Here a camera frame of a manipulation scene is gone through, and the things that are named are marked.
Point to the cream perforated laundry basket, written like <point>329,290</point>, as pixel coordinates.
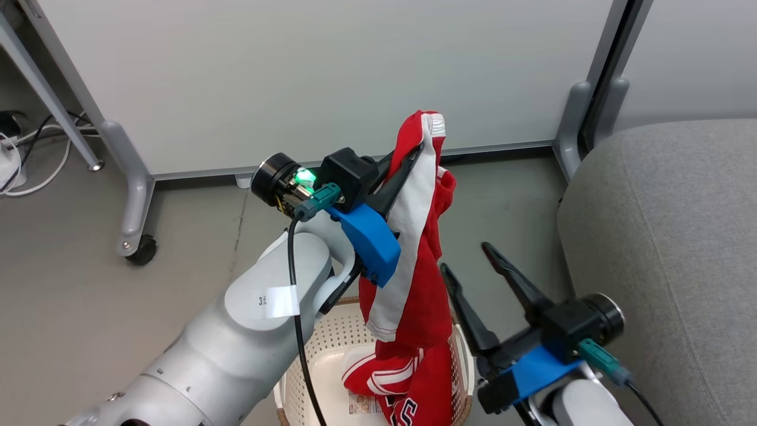
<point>331,349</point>

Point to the grey metal table leg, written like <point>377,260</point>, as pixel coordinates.
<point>50,94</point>

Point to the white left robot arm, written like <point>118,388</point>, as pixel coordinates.
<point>236,349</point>

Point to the black caster wheel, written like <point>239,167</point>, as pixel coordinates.
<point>143,251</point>

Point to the barcode label sticker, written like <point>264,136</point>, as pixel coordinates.
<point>364,405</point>

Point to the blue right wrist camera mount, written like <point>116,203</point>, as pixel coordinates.
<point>541,370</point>

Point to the white power strip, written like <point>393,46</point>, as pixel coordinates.
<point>8,163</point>

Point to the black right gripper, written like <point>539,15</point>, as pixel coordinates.
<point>562,325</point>

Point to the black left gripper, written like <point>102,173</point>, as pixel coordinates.
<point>350,171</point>

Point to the large white partition panel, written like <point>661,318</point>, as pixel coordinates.
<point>325,77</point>

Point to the white plastic adapter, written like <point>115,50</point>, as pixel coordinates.
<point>243,180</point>

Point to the narrow white partition panel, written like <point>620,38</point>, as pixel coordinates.
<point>692,59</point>

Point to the grey fabric sofa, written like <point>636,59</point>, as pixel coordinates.
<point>668,266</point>

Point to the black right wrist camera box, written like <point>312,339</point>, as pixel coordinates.
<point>497,393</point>

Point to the grey partition foot with caster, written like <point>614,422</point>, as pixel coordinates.
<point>133,189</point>

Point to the red and white sports garment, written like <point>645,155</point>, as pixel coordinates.
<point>417,284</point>

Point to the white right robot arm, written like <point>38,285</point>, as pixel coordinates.
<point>585,405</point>

